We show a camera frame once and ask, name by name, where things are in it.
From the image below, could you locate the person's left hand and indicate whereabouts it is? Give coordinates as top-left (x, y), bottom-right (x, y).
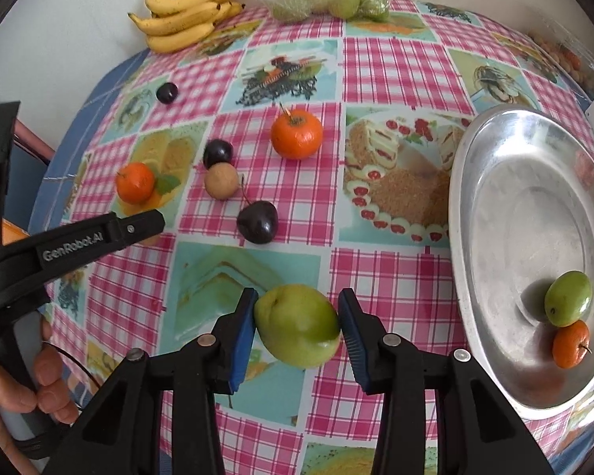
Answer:
top-left (0, 319), bottom-right (80, 475)

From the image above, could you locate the small green fruit in bowl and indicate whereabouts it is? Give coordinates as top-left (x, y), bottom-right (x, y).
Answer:
top-left (544, 270), bottom-right (594, 328)

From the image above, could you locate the large green fruit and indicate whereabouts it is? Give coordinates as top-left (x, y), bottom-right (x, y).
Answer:
top-left (254, 284), bottom-right (341, 369)

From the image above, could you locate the brown longan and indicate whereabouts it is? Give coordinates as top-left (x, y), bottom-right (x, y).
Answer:
top-left (204, 162), bottom-right (240, 201)

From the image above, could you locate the banana bunch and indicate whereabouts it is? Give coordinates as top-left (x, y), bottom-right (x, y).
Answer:
top-left (128, 0), bottom-right (244, 55)

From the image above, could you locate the large orange with stem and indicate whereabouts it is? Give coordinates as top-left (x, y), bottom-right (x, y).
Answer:
top-left (270, 105), bottom-right (324, 161)

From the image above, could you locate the dark cherry with stem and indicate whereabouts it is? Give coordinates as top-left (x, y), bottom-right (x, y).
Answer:
top-left (236, 175), bottom-right (279, 245)

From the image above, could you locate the silver metal bowl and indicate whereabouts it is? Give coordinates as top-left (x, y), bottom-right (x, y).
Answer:
top-left (448, 105), bottom-right (594, 420)

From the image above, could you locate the checkered picture tablecloth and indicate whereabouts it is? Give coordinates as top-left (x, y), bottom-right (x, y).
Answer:
top-left (27, 0), bottom-right (594, 475)

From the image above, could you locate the clear box of longans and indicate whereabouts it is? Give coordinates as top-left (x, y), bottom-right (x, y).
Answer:
top-left (527, 17), bottom-right (594, 98)

